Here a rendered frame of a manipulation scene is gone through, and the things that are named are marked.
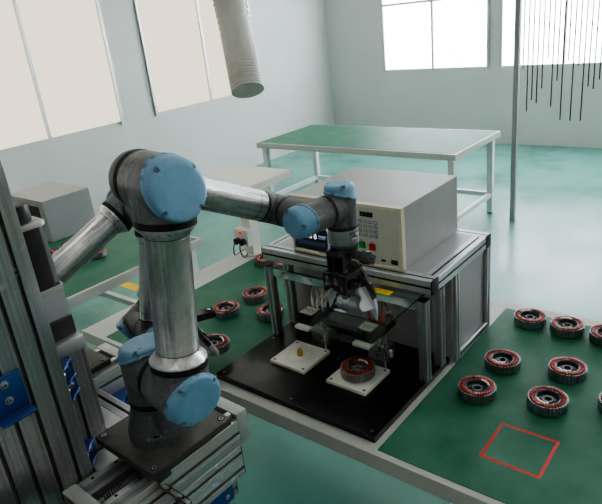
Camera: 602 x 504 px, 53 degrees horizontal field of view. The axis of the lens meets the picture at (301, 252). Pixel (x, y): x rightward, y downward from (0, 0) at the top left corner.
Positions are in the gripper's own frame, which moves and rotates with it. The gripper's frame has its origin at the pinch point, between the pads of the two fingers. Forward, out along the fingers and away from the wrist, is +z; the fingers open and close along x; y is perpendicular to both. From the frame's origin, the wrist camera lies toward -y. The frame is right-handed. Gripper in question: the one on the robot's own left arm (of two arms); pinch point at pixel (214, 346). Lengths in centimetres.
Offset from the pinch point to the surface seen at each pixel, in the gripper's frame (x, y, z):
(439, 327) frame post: 51, -58, 21
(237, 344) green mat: -6.1, -5.9, 10.1
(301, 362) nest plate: 24.0, -18.7, 13.7
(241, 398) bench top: 27.0, 3.4, 5.0
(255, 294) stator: -37.3, -24.5, 17.9
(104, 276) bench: -112, 24, -7
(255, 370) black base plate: 17.6, -5.5, 7.5
